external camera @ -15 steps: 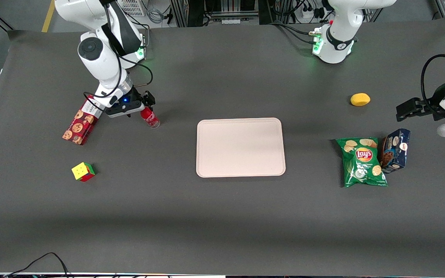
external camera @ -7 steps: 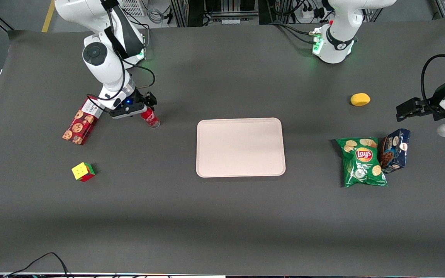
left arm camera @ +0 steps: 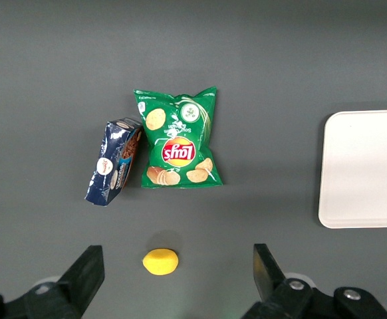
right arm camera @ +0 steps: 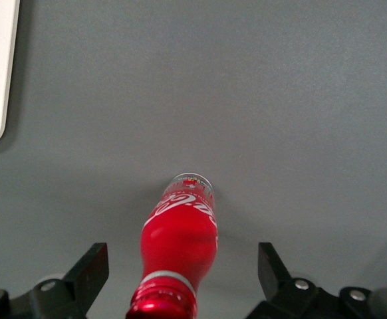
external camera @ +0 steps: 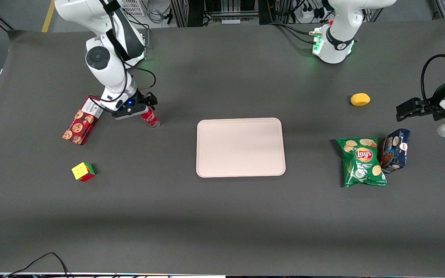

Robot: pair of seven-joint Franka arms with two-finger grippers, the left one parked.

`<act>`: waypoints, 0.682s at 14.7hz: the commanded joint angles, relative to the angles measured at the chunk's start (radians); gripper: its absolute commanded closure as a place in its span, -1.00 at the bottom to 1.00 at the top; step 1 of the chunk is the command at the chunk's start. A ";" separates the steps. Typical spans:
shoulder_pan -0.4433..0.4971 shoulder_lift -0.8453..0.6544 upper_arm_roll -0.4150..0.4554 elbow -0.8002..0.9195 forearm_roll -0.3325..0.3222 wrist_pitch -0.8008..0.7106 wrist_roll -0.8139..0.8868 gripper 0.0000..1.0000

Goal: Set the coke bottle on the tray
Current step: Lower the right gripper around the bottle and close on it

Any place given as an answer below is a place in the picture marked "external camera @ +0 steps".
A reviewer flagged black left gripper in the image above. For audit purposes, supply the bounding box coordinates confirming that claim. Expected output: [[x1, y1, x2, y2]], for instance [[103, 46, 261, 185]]
[[396, 80, 445, 122]]

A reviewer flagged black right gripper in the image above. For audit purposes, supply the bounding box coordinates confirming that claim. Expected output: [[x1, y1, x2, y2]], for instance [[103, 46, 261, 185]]
[[119, 92, 158, 110]]

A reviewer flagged red coke bottle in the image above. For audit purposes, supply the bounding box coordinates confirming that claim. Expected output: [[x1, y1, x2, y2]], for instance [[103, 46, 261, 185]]
[[141, 108, 160, 129]]

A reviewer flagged beige plastic tray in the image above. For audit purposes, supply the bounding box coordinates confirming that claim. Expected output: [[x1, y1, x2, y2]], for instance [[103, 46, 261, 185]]
[[196, 117, 286, 178]]

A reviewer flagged blue cookie box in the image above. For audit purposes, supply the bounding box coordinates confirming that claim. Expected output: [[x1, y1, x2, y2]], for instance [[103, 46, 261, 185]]
[[379, 128, 411, 174]]

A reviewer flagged yellow lemon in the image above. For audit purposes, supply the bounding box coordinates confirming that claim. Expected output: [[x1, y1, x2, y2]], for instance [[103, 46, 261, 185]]
[[350, 93, 371, 107]]

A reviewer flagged green Lay's chips bag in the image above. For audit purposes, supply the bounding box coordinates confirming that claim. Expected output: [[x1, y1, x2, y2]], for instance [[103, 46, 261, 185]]
[[335, 137, 388, 188]]

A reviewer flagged red cookie box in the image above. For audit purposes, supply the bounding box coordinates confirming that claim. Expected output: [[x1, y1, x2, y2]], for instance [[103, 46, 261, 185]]
[[62, 95, 105, 146]]

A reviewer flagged white perforated box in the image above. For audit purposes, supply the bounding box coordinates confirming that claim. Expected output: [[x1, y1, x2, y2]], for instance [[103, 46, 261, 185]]
[[124, 0, 147, 17]]

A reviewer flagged rubik's cube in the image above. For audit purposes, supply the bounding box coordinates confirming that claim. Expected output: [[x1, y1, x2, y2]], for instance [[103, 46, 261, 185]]
[[71, 162, 96, 182]]

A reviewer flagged dark grey table mat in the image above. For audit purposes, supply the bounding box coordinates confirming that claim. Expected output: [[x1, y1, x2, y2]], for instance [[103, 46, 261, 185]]
[[0, 14, 445, 277]]

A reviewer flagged white power strip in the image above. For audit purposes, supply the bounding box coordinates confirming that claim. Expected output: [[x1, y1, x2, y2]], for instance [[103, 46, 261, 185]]
[[301, 5, 326, 20]]

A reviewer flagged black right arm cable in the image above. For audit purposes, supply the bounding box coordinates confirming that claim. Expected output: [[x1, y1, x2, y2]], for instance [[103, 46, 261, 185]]
[[99, 0, 157, 113]]

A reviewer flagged light grey right wrist camera housing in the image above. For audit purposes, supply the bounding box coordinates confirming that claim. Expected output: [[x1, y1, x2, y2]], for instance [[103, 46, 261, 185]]
[[112, 104, 149, 120]]

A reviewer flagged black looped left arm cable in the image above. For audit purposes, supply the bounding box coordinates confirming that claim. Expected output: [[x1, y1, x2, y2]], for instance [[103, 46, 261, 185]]
[[420, 54, 445, 107]]

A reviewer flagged black thin base cable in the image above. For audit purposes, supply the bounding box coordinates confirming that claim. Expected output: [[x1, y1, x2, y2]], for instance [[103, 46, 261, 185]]
[[128, 15, 151, 44]]

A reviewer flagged grey coiled cable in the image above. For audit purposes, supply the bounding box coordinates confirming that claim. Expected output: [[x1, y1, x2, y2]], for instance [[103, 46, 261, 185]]
[[146, 7, 165, 25]]

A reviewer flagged black aluminium frame rack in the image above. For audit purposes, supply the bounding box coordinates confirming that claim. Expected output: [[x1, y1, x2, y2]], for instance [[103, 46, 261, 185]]
[[170, 0, 260, 28]]

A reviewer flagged black base power cable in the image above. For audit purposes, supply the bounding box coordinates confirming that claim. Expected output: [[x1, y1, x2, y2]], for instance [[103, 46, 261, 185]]
[[270, 21, 318, 44]]

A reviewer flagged thin black table-edge cable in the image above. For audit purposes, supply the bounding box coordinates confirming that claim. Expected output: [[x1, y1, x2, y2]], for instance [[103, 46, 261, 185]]
[[2, 252, 70, 278]]

